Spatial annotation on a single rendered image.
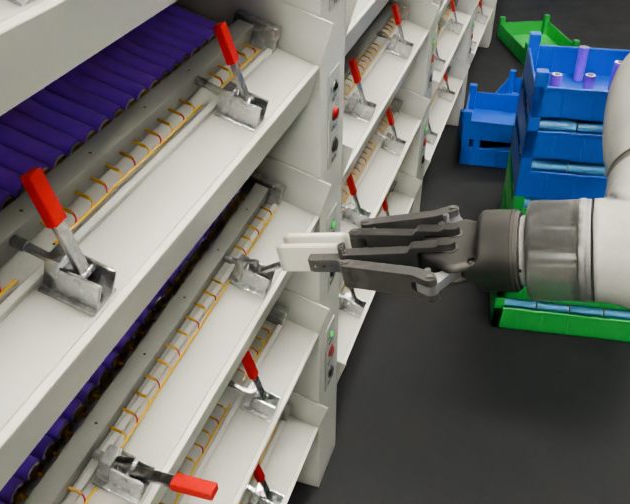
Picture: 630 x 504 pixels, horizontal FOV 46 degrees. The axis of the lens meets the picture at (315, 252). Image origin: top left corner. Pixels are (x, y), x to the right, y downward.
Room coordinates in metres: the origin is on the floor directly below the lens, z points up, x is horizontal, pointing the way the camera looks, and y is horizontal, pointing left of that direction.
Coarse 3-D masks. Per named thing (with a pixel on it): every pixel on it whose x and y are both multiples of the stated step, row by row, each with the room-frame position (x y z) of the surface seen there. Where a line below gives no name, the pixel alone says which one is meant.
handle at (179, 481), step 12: (132, 468) 0.36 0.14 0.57; (144, 468) 0.37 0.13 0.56; (144, 480) 0.36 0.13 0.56; (156, 480) 0.36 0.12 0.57; (168, 480) 0.36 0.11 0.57; (180, 480) 0.35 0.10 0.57; (192, 480) 0.35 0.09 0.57; (204, 480) 0.35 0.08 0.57; (180, 492) 0.35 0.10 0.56; (192, 492) 0.35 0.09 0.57; (204, 492) 0.34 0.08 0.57; (216, 492) 0.35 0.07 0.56
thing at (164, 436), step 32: (288, 192) 0.78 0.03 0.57; (320, 192) 0.76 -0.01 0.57; (224, 224) 0.71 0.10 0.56; (256, 224) 0.72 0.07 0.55; (288, 224) 0.74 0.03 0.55; (256, 256) 0.67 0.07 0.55; (224, 320) 0.56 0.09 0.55; (256, 320) 0.57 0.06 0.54; (192, 352) 0.51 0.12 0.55; (224, 352) 0.52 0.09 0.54; (160, 384) 0.47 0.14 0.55; (192, 384) 0.48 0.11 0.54; (224, 384) 0.51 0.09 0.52; (160, 416) 0.44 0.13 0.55; (192, 416) 0.44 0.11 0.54; (128, 448) 0.40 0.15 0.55; (160, 448) 0.41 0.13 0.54
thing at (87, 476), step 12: (264, 216) 0.73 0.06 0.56; (252, 240) 0.69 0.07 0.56; (240, 252) 0.66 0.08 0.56; (228, 276) 0.62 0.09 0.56; (216, 288) 0.60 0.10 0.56; (204, 312) 0.56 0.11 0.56; (192, 324) 0.54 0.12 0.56; (180, 336) 0.52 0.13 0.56; (180, 348) 0.51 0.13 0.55; (168, 360) 0.49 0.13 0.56; (156, 372) 0.48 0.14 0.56; (132, 408) 0.43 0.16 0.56; (108, 444) 0.40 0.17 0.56; (96, 468) 0.37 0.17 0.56; (84, 480) 0.36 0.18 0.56; (72, 492) 0.35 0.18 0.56
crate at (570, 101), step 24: (528, 48) 1.34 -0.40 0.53; (552, 48) 1.35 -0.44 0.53; (576, 48) 1.34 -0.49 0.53; (600, 48) 1.34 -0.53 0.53; (528, 72) 1.28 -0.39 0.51; (552, 72) 1.35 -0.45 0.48; (600, 72) 1.34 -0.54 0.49; (528, 96) 1.22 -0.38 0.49; (552, 96) 1.16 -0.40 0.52; (576, 96) 1.15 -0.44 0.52; (600, 96) 1.15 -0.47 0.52; (600, 120) 1.15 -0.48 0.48
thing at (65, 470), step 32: (256, 192) 0.75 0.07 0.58; (192, 288) 0.57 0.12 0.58; (224, 288) 0.60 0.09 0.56; (160, 320) 0.52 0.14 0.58; (192, 320) 0.54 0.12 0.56; (160, 352) 0.50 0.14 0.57; (128, 384) 0.44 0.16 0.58; (96, 416) 0.41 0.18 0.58; (64, 448) 0.37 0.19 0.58; (96, 448) 0.39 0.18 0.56; (64, 480) 0.35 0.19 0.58
